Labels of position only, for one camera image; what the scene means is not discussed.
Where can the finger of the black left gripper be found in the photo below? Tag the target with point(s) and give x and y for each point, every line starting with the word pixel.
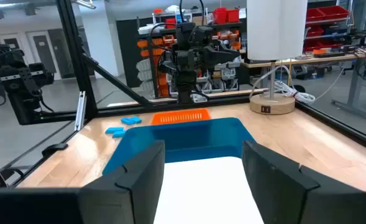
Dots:
pixel 226 52
pixel 215 61

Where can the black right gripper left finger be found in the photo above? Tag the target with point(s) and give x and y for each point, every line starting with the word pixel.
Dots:
pixel 133 193

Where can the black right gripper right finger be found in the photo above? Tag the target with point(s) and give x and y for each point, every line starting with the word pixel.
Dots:
pixel 282 193

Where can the orange slotted plastic basket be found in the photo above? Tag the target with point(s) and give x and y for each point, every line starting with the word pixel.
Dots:
pixel 179 117

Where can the white plastic bin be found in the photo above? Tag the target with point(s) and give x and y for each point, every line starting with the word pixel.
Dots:
pixel 207 193

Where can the blue plastic bin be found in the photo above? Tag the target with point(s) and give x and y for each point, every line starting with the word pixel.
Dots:
pixel 195 140

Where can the black neighbouring robot arm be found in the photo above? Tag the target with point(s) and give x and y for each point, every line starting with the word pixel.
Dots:
pixel 18 87

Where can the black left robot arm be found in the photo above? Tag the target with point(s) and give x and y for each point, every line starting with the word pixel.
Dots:
pixel 185 87

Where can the red storage bin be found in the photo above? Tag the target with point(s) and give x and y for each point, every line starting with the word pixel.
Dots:
pixel 233 15
pixel 220 15

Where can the white-shade lamp with wooden base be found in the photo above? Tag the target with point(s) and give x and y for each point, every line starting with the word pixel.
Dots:
pixel 276 31

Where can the blue eraser block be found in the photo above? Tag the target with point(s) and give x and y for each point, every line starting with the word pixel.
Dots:
pixel 127 121
pixel 114 130
pixel 119 134
pixel 136 119

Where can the black table-edge clamp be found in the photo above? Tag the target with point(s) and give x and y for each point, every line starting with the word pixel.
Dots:
pixel 54 148

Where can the wooden workbench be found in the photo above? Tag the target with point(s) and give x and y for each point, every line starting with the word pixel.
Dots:
pixel 325 59

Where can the rack of red bins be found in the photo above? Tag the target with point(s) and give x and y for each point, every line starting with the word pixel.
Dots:
pixel 325 14

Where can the grey door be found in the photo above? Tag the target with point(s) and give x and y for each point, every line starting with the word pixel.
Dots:
pixel 44 53

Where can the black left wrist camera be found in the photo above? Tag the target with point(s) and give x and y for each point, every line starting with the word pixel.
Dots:
pixel 201 35

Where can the silver metal bracket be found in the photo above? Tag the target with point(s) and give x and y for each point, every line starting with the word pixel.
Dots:
pixel 80 110

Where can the black aluminium table frame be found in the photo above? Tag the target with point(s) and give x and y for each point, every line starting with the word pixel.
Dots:
pixel 77 62

